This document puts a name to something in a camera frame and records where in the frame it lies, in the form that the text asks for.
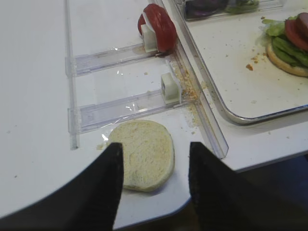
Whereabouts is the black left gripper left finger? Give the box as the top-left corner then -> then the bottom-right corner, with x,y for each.
0,143 -> 123,231

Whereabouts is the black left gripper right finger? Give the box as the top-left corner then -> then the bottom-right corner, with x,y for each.
188,142 -> 308,231

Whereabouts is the sausage patty slice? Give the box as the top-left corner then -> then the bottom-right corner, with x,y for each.
295,13 -> 308,37

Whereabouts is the bread slice at edge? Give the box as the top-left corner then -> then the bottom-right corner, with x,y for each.
108,120 -> 175,192

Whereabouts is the green lettuce on bun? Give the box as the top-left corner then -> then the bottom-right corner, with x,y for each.
262,16 -> 308,68

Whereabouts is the white pusher block tomato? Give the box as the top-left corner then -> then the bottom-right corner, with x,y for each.
141,24 -> 158,53

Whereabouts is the tomato slice on burger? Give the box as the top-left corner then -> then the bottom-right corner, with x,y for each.
284,20 -> 308,51

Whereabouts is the sliced tomato stack left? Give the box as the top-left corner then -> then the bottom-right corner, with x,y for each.
138,3 -> 177,53

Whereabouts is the green lettuce in container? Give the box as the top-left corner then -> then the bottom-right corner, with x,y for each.
225,0 -> 259,14

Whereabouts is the clear acrylic track lower left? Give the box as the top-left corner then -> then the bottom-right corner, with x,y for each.
68,90 -> 197,135

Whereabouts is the clear acrylic track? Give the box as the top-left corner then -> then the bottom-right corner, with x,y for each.
68,90 -> 197,135
74,44 -> 171,77

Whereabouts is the clear acrylic strip far left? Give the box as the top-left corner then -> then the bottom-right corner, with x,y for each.
64,0 -> 79,150

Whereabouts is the clear acrylic track upper left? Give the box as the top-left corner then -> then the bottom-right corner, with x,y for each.
74,44 -> 171,77

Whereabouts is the bottom bun on tray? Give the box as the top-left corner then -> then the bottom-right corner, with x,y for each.
266,42 -> 308,77

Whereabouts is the silver metal baking tray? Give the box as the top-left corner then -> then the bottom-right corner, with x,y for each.
169,0 -> 308,124

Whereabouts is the clear plastic container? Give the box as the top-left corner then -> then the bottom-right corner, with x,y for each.
175,0 -> 284,21

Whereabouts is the purple cabbage wedge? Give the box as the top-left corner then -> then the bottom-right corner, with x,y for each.
184,0 -> 229,17

